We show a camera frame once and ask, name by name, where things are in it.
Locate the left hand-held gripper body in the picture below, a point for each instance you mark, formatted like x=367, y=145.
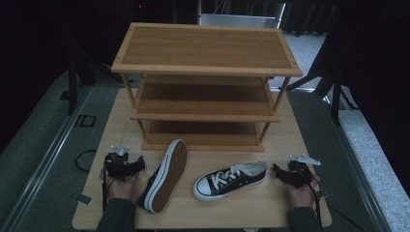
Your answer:
x=116, y=162

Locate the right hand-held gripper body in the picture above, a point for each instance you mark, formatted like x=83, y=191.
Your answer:
x=298, y=174

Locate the black canvas sneaker white laces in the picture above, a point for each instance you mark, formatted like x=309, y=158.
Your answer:
x=235, y=182
x=167, y=179

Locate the wooden three-tier shoe rack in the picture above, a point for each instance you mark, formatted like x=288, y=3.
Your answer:
x=206, y=48

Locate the person's left hand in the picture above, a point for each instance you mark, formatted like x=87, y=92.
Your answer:
x=121, y=188

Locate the person's right hand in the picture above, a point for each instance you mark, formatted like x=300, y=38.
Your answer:
x=301, y=195

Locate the white metal bar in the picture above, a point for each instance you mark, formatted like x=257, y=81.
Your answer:
x=299, y=91

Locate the black metal stand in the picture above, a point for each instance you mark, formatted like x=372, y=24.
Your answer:
x=71, y=87
x=336, y=96

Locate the white board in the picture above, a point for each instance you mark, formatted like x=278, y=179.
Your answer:
x=240, y=20

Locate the black rectangular frame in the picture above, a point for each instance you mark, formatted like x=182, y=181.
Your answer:
x=86, y=121

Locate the metal floor rail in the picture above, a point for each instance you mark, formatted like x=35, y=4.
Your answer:
x=48, y=151

